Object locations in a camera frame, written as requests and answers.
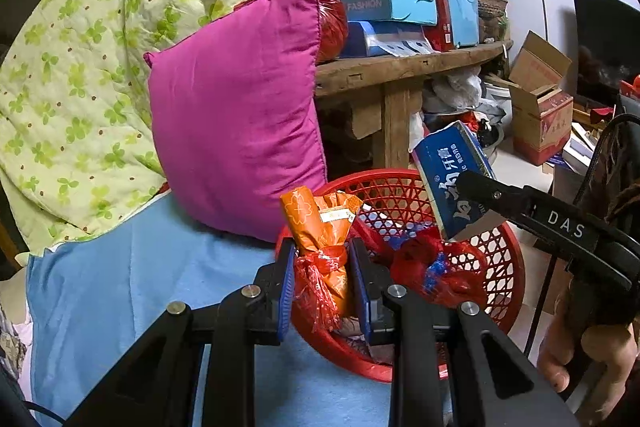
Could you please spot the light blue blanket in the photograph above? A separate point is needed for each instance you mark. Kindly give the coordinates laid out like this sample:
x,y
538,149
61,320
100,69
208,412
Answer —
x,y
125,282

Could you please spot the stack of flat boxes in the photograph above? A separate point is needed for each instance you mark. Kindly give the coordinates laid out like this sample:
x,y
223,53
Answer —
x,y
580,149

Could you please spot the green clover print quilt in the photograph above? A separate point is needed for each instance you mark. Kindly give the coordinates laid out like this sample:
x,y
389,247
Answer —
x,y
75,82

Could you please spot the blue toothpaste box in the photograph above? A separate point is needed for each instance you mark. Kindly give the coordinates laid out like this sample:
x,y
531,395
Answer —
x,y
445,177

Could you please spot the cardboard box with red print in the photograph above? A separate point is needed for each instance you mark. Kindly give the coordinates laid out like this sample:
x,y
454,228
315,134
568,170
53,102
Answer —
x,y
542,127

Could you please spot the wicker basket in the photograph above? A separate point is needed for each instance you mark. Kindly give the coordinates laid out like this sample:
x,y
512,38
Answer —
x,y
492,12

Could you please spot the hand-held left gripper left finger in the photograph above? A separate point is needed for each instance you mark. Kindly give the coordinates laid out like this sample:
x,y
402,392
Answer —
x,y
286,292

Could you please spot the dark flat screen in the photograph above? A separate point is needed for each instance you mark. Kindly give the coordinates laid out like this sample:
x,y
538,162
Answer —
x,y
605,37

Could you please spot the white plastic bag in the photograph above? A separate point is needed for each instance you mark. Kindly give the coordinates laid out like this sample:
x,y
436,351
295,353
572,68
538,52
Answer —
x,y
460,84

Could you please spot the red plastic basket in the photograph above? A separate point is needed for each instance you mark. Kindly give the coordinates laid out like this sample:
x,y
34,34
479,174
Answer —
x,y
400,192

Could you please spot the small red net bag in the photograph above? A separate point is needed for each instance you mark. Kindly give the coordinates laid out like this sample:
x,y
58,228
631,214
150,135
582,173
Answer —
x,y
315,292

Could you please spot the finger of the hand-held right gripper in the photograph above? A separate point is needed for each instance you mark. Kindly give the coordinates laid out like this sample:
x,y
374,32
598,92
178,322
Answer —
x,y
500,197

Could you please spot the light blue plastic box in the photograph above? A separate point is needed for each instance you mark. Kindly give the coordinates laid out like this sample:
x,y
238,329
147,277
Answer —
x,y
462,2

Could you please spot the orange snack packet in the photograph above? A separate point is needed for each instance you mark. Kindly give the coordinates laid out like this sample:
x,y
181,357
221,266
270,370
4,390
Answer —
x,y
320,222

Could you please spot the blue crumpled wrapper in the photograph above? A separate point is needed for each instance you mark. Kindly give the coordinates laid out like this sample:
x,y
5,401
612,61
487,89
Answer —
x,y
436,267

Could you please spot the magenta pillow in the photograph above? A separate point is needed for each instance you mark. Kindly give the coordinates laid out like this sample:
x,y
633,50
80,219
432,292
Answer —
x,y
235,117

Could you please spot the patterned cloth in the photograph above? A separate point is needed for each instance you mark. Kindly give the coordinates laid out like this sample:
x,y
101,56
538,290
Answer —
x,y
10,337

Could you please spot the rough wooden table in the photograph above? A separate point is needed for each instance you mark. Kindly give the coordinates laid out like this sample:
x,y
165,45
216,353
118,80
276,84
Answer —
x,y
380,67

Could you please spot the person's right hand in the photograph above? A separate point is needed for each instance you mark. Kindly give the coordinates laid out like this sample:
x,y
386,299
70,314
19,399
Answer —
x,y
600,357

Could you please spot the blue and white flat box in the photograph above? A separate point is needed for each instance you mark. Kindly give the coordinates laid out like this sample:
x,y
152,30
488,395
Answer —
x,y
380,39

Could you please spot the red plastic bag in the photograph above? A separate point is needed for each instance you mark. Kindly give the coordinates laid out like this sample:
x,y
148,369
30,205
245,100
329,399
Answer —
x,y
415,257

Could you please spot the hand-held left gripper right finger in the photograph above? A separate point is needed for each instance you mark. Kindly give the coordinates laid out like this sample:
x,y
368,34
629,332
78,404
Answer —
x,y
361,292

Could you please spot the large red net bag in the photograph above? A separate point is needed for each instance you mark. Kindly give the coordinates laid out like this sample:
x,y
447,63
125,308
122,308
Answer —
x,y
332,27

